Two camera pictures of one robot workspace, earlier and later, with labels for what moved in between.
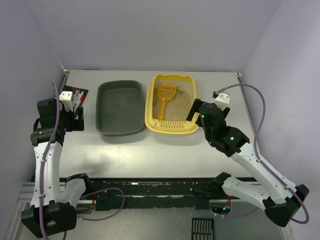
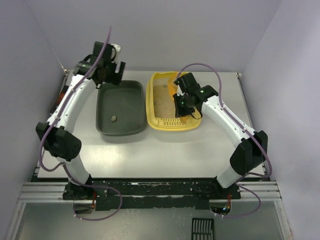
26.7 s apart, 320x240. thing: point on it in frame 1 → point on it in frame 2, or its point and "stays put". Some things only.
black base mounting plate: [152, 194] stays put
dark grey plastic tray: [119, 107] stays put
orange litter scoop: [166, 91] → [173, 91]
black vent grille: [202, 228] stays put
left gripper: [78, 120] → [114, 74]
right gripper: [194, 110] → [180, 110]
